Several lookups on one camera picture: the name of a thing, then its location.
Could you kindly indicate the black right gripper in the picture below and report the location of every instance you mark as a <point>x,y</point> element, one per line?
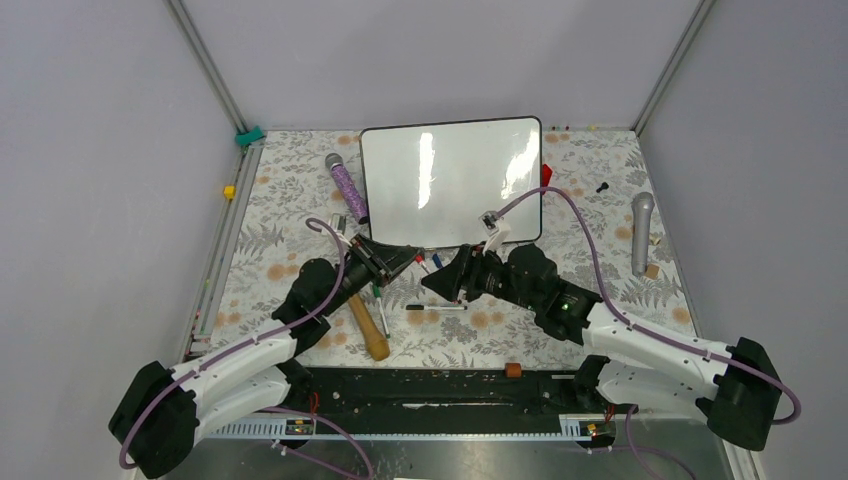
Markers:
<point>463,272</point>

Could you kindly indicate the orange brown cylinder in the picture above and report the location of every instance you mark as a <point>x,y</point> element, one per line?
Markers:
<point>513,370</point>

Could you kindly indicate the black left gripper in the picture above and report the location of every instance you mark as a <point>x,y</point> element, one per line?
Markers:
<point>383,261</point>

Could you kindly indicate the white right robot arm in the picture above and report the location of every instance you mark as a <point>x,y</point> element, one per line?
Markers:
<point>732,389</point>

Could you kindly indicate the black cap marker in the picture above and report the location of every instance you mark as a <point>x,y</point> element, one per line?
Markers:
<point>440,308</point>

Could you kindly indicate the white whiteboard black frame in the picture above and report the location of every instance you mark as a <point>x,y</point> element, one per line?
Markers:
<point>428,185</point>

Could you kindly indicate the purple glitter microphone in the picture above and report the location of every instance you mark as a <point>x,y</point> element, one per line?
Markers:
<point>345,184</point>

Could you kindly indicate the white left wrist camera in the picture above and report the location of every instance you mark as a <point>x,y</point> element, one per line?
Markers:
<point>338,223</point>

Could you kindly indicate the floral patterned mat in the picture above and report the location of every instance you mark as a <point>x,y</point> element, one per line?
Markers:
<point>588,235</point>

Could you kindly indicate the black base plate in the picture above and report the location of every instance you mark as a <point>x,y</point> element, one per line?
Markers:
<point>426,402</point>

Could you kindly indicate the silver grey microphone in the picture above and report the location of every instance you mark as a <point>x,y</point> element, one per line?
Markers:
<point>642,207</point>

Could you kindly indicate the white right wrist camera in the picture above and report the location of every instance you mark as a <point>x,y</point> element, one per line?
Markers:
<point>497,228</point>

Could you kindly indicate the red object behind whiteboard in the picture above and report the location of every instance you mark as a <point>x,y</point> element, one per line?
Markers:
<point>546,175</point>

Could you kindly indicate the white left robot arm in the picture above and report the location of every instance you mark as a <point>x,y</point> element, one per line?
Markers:
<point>167,411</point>

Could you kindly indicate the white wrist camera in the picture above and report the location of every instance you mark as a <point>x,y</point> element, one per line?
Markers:
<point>497,228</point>
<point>338,223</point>

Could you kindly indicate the teal block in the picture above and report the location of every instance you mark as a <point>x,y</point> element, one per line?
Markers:
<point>247,138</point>

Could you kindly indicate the wooden microphone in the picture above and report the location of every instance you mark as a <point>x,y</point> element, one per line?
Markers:
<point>376,343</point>

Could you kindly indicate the green cap marker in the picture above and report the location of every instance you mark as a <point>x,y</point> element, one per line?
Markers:
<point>381,308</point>

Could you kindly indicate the small brown wooden cube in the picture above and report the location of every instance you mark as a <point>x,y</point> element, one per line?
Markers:
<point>652,271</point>

